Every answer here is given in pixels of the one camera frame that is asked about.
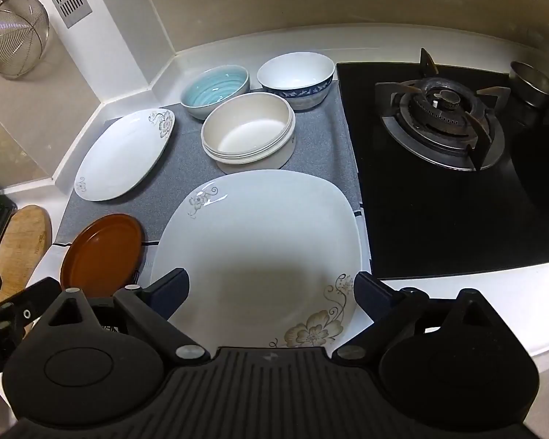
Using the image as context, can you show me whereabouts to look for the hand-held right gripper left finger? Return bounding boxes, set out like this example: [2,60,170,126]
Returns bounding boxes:
[37,267,211,367]

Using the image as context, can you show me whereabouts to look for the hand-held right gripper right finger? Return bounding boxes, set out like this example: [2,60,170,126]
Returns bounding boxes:
[332,272,508,364]

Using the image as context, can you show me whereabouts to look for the brown round plate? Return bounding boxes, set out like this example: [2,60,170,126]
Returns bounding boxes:
[59,213,146,291]

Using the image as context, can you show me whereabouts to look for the square white floral plate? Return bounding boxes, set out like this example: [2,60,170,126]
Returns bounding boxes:
[150,169,364,348]

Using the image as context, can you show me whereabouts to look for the oval white floral plate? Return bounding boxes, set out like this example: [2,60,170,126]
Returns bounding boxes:
[74,108,176,202]

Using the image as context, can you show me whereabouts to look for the cream bowls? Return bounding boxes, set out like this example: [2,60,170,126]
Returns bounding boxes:
[201,92,297,175]

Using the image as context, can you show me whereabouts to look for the light blue bowl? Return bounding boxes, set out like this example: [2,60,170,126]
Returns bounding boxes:
[180,65,250,121]

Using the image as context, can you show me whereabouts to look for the white bowl blue pattern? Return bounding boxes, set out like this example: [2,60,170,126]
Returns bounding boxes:
[257,52,336,111]

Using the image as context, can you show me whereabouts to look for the wooden cutting board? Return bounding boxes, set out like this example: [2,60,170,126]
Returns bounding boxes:
[0,205,53,307]

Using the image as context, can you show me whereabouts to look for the black gas stove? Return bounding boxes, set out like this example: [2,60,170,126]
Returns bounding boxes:
[336,61,549,279]

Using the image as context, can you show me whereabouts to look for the grey mat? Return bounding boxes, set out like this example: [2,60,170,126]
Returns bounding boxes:
[54,80,364,245]

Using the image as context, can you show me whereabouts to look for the stove burner with pan support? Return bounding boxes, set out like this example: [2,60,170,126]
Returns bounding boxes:
[375,48,513,172]

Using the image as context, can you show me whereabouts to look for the small metal pot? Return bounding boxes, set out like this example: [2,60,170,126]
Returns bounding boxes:
[508,61,549,108]

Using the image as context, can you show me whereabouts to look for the metal wire strainer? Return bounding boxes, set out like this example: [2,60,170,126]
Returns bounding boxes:
[0,0,50,78]

